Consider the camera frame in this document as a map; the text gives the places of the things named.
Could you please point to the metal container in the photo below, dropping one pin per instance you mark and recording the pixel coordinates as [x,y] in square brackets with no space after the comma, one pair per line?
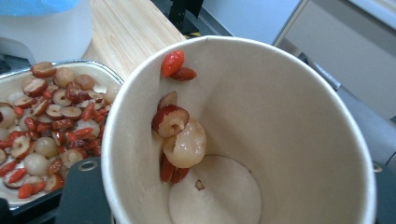
[106,76]

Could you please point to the brown paper cup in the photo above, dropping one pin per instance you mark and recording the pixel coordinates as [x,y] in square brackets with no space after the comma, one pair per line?
[280,124]

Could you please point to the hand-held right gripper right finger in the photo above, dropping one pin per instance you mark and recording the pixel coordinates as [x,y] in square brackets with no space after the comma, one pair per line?
[386,196]

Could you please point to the white lidded trash bin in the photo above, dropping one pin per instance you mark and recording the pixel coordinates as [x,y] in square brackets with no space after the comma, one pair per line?
[37,6]

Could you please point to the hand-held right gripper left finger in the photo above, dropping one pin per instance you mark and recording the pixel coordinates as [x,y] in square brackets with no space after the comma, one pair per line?
[84,196]

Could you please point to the black stand base striped edge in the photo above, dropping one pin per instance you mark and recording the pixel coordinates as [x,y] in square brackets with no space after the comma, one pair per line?
[183,15]

